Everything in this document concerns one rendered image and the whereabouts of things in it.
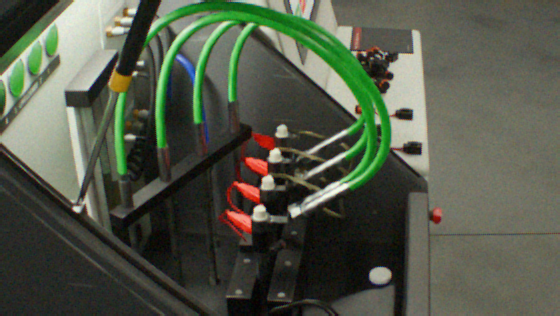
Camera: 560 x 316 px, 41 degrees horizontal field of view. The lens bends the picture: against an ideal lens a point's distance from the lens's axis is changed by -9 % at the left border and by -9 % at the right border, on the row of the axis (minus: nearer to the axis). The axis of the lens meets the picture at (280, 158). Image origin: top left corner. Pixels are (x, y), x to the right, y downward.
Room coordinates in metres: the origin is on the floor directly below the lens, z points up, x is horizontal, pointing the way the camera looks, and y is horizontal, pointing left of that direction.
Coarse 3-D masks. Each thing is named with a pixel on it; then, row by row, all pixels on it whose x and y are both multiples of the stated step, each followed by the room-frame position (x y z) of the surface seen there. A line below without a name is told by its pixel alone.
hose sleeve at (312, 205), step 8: (344, 184) 0.94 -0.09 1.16; (328, 192) 0.94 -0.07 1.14; (336, 192) 0.94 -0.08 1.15; (344, 192) 0.93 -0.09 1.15; (352, 192) 0.93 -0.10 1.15; (312, 200) 0.95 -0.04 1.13; (320, 200) 0.94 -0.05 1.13; (328, 200) 0.94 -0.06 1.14; (336, 200) 0.93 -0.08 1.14; (304, 208) 0.94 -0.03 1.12; (312, 208) 0.94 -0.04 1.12; (320, 208) 0.94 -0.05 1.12
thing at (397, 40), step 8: (352, 32) 1.93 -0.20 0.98; (360, 32) 1.93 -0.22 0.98; (368, 32) 1.93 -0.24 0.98; (376, 32) 1.93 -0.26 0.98; (384, 32) 1.93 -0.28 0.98; (392, 32) 1.93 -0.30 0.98; (400, 32) 1.93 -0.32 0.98; (408, 32) 1.93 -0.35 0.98; (352, 40) 1.88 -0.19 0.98; (360, 40) 1.87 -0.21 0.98; (368, 40) 1.87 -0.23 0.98; (376, 40) 1.87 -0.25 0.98; (384, 40) 1.87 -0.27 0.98; (392, 40) 1.87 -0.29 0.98; (400, 40) 1.87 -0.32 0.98; (408, 40) 1.87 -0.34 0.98; (352, 48) 1.82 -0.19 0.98; (360, 48) 1.82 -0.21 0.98; (368, 48) 1.82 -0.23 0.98; (384, 48) 1.82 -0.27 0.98; (392, 48) 1.82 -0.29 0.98; (400, 48) 1.82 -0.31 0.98; (408, 48) 1.82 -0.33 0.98
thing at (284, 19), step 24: (216, 0) 0.97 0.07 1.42; (168, 24) 0.97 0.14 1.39; (288, 24) 0.94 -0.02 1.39; (144, 48) 0.98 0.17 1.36; (336, 48) 0.94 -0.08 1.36; (360, 72) 0.93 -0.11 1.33; (120, 96) 0.98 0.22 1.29; (120, 120) 0.98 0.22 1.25; (384, 120) 0.93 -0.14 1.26; (120, 144) 0.98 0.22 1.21; (384, 144) 0.93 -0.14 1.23; (120, 168) 0.98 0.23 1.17
